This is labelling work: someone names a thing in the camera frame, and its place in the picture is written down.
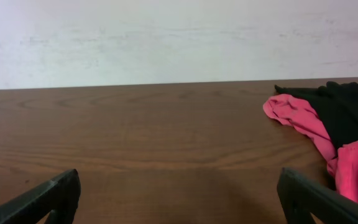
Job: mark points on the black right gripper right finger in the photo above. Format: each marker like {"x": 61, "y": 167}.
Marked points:
{"x": 302, "y": 200}

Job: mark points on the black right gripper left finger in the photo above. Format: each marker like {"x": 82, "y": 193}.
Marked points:
{"x": 56, "y": 199}

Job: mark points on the red printed t-shirt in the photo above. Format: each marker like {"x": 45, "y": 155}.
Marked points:
{"x": 342, "y": 163}

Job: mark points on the black t-shirt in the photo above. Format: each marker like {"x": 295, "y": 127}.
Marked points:
{"x": 336, "y": 106}

